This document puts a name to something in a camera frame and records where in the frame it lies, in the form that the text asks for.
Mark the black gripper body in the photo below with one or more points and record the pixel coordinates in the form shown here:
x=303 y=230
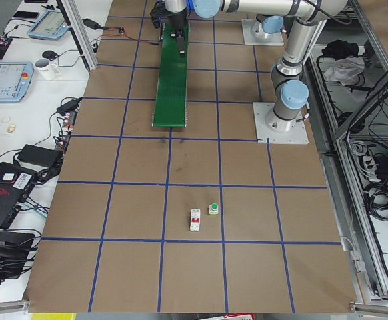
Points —
x=179 y=32

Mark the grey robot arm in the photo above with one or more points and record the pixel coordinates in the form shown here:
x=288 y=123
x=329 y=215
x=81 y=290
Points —
x=266 y=26
x=307 y=14

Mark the blue plastic bin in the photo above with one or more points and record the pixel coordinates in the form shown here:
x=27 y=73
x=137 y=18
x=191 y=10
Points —
x=190 y=4

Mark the green conveyor belt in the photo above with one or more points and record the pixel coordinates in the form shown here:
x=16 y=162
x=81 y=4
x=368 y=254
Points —
x=171 y=98

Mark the far blue teach pendant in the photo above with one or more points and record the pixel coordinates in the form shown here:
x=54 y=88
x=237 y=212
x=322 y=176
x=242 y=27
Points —
x=50 y=26

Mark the blue teach pendant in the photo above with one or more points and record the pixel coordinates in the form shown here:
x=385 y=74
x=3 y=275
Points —
x=50 y=26
x=15 y=79

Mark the white mug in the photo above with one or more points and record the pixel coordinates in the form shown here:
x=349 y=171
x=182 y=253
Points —
x=47 y=69

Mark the near blue teach pendant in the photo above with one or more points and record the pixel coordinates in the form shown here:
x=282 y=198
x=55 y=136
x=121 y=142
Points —
x=15 y=79

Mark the black power adapter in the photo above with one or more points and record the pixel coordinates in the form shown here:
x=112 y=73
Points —
x=39 y=156

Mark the white red circuit breaker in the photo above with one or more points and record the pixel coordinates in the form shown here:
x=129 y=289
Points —
x=195 y=220

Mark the black laptop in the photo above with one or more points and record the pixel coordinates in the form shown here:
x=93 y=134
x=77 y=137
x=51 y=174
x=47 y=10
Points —
x=16 y=183

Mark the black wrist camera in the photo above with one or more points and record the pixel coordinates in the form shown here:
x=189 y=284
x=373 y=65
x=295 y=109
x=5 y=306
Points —
x=156 y=13

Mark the green push button switch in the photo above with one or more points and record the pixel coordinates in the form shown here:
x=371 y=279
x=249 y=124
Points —
x=213 y=209

